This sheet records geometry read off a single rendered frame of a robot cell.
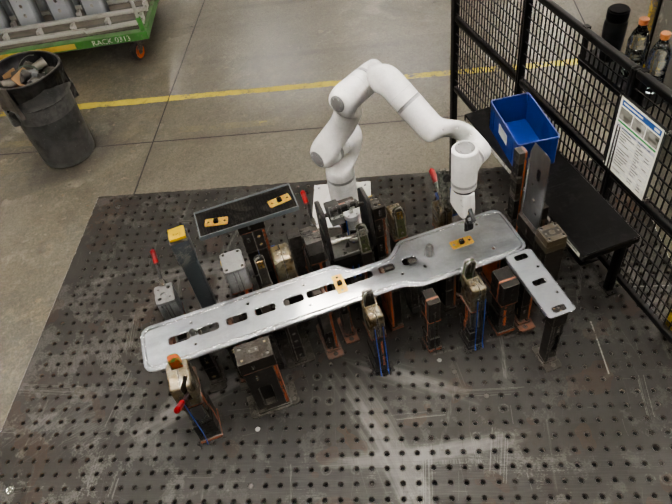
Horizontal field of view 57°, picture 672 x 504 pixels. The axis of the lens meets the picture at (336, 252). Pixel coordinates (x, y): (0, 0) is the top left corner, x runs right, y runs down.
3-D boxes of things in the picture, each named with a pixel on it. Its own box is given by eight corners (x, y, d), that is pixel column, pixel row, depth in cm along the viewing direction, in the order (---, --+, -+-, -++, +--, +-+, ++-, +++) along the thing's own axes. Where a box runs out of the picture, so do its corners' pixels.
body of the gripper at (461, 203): (446, 178, 204) (446, 202, 213) (460, 197, 198) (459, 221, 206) (467, 171, 205) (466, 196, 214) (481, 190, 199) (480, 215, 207)
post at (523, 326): (520, 333, 229) (528, 284, 208) (506, 311, 236) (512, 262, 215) (536, 327, 230) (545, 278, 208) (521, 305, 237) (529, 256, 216)
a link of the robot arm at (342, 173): (320, 177, 259) (311, 135, 240) (349, 152, 265) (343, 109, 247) (341, 190, 253) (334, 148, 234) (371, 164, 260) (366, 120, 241)
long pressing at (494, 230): (146, 381, 201) (144, 379, 200) (139, 329, 216) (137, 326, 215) (530, 250, 218) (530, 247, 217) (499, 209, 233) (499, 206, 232)
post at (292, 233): (306, 306, 250) (287, 239, 221) (302, 297, 253) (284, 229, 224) (317, 302, 251) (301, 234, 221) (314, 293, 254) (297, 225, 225)
